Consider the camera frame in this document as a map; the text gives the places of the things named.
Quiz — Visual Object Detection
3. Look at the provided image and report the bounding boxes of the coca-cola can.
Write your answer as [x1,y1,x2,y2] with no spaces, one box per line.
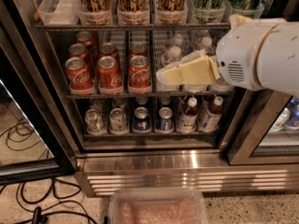
[65,57,93,91]
[129,55,150,89]
[97,56,122,89]

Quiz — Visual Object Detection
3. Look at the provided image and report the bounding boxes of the front middle water bottle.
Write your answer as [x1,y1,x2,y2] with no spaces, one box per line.
[183,36,215,93]

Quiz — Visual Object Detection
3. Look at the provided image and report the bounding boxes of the second row cola can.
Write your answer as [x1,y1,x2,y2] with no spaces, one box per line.
[98,42,119,60]
[129,42,148,57]
[68,43,90,63]

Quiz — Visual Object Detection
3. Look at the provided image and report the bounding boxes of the front left Coca-Cola can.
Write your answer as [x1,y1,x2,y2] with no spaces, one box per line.
[65,57,93,91]

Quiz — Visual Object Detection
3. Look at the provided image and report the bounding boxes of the right glass fridge door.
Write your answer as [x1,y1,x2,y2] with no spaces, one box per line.
[227,90,299,165]

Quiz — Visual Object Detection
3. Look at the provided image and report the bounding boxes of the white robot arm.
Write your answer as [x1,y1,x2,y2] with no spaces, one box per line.
[156,19,299,96]

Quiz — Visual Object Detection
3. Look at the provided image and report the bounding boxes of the second row left cola can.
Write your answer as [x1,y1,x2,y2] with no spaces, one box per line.
[68,43,90,63]

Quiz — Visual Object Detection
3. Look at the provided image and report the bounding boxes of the front right Coca-Cola can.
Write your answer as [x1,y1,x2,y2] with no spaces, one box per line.
[129,55,150,89]

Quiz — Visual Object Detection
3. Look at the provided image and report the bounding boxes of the steel fridge base grille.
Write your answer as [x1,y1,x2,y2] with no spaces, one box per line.
[75,150,299,197]

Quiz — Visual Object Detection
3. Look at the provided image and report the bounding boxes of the tea bottle left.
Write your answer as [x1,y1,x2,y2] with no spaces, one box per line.
[178,97,198,133]

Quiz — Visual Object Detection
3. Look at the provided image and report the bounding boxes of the open glass fridge door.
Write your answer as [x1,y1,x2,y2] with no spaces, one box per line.
[0,0,78,185]

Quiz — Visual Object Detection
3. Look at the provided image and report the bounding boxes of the blue can behind right door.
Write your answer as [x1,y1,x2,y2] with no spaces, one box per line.
[284,99,299,131]

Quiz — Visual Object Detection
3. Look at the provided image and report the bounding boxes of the blue pepsi can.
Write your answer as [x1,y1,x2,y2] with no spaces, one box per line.
[157,107,174,133]
[134,106,150,132]

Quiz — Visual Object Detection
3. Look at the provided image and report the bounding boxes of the clear plastic bin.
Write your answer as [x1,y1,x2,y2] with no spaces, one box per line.
[108,187,208,224]

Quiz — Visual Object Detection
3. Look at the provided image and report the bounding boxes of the second row middle cola can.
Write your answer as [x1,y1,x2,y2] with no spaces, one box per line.
[98,42,119,60]

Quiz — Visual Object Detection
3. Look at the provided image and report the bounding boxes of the empty white shelf tray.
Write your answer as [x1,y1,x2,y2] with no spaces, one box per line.
[38,0,80,25]

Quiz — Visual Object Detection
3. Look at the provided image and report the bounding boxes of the tea bottle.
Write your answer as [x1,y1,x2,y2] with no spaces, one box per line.
[199,96,223,133]
[178,97,198,133]

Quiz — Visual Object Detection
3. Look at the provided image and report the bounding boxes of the tea bottle right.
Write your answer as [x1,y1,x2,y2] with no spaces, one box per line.
[199,96,223,133]

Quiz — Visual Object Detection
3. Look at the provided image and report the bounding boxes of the green soda can right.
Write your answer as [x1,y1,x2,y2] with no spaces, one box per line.
[109,108,127,132]

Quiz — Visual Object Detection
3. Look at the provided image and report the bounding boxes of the green soda can left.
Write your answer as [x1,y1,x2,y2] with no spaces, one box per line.
[85,108,106,135]

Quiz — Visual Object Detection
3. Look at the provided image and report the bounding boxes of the blue Pepsi can left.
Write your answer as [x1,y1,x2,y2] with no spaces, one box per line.
[134,106,150,132]

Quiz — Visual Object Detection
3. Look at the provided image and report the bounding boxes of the second row right cola can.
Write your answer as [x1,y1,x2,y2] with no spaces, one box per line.
[129,42,148,57]

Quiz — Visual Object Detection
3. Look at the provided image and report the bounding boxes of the back left cola can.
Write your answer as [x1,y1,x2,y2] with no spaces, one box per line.
[76,32,96,47]

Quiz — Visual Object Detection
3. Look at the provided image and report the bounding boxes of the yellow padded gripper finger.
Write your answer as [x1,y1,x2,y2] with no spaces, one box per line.
[156,49,221,86]

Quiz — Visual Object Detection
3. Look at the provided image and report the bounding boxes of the front middle Coca-Cola can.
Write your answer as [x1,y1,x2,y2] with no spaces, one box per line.
[97,56,122,89]

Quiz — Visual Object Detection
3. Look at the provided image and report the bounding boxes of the blue Pepsi can right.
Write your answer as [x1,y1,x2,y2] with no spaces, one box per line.
[157,107,174,133]

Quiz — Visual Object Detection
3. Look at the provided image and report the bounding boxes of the black floor cables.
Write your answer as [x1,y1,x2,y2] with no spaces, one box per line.
[0,177,98,224]

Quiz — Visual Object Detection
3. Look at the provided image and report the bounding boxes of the green soda can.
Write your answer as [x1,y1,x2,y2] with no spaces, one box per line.
[109,108,127,132]
[85,108,106,135]

